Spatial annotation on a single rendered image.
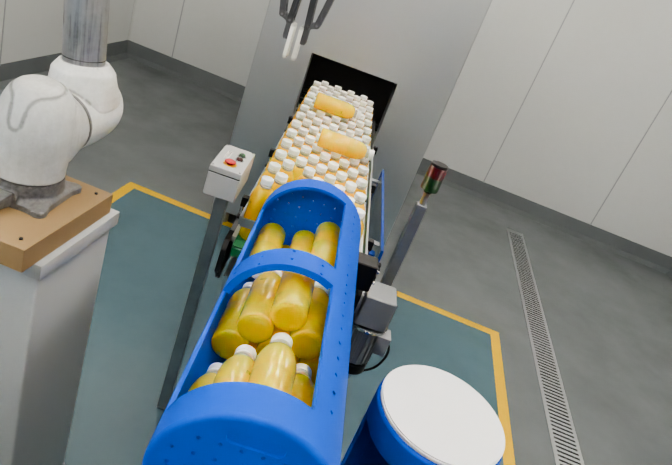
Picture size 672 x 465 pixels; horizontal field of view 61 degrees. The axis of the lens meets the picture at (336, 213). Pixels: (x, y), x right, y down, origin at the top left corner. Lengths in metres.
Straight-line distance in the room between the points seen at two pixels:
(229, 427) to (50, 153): 0.81
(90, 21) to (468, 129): 4.72
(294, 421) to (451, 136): 5.18
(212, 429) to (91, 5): 1.03
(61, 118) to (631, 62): 5.21
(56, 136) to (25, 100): 0.09
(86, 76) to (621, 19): 5.00
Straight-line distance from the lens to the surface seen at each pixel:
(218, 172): 1.77
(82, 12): 1.52
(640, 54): 5.97
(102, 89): 1.54
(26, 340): 1.55
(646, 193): 6.33
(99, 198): 1.55
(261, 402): 0.84
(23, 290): 1.47
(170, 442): 0.88
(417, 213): 2.04
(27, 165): 1.42
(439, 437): 1.23
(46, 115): 1.39
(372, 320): 1.91
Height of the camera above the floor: 1.82
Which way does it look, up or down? 25 degrees down
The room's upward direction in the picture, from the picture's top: 21 degrees clockwise
